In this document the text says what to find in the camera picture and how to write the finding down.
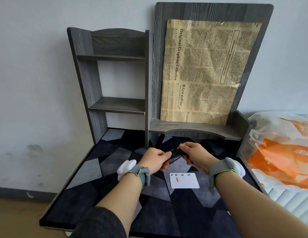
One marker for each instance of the white left wrist tracker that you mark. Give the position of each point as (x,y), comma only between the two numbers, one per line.
(125,168)

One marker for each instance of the person's left hand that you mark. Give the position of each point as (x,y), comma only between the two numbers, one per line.
(152,159)

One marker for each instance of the orange white plastic bag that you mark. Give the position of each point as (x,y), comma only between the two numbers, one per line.
(280,156)

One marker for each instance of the person's right thumb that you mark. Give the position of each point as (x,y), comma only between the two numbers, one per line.
(185,146)

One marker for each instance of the grey wooden board panel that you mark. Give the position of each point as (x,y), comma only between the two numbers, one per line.
(161,19)

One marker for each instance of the newspaper print paper sheet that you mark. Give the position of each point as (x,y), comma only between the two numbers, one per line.
(206,71)

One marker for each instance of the person's right hand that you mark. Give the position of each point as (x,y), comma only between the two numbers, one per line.
(199,157)

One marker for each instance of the white card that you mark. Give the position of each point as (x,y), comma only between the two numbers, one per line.
(186,182)

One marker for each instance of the white wrist tracker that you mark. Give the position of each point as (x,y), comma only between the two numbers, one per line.
(239,167)
(125,168)

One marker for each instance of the person's right forearm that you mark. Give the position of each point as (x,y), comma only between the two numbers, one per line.
(255,205)

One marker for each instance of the geometric grey black mat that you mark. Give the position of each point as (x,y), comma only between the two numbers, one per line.
(99,195)

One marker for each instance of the grey wooden ledge piece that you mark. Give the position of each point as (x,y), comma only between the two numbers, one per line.
(193,128)

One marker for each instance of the grey wooden shelf unit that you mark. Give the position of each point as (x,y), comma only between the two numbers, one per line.
(87,79)

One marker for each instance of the person's left forearm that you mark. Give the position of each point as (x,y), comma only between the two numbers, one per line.
(121,195)

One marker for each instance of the person's left thumb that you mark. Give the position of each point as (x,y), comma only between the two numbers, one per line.
(165,153)

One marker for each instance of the white right wrist tracker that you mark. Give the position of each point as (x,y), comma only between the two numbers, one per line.
(239,167)

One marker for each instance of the dark grey sleeve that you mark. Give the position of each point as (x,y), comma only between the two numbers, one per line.
(99,224)

